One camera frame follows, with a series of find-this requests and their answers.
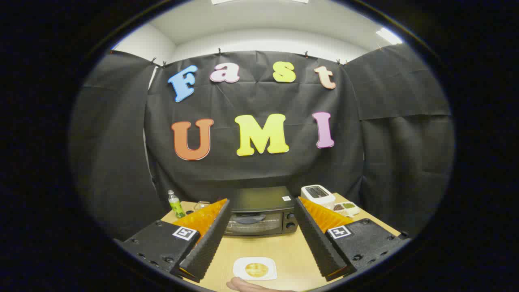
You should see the white square plate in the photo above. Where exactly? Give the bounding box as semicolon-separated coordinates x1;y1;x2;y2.
233;257;278;281

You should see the black toaster oven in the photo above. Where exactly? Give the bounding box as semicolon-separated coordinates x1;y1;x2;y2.
222;186;299;237

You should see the white divided snack dish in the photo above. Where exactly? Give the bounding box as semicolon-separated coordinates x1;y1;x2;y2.
333;202;360;217

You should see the white pop-up toaster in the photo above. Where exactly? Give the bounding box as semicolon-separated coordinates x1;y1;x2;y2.
301;185;336;209

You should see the ceiling light panel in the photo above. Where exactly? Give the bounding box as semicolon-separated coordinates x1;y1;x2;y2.
376;27;403;45

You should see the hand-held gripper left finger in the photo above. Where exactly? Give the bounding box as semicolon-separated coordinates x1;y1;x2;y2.
120;198;232;283

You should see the green label drink bottle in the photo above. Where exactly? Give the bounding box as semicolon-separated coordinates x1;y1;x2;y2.
168;190;186;219

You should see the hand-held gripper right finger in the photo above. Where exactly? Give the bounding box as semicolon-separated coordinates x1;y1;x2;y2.
294;197;410;282

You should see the round golden bread bun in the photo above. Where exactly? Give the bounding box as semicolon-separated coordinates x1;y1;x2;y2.
245;262;269;278

